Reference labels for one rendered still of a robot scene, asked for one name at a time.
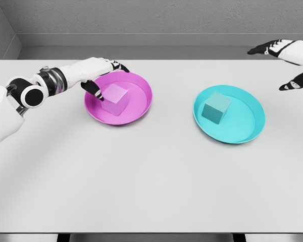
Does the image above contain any pink plate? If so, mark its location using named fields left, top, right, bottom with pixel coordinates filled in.
left=84, top=71, right=153, bottom=126

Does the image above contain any cyan plate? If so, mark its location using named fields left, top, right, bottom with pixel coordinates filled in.
left=192, top=84, right=267, bottom=145

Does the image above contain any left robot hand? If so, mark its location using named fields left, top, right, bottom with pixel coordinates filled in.
left=79, top=57, right=130, bottom=102

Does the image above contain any cyan block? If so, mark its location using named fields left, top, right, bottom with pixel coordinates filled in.
left=201, top=91, right=232, bottom=125

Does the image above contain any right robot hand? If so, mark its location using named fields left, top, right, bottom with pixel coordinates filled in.
left=247, top=39, right=303, bottom=92

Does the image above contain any pink block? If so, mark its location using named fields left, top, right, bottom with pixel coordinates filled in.
left=99, top=83, right=130, bottom=117

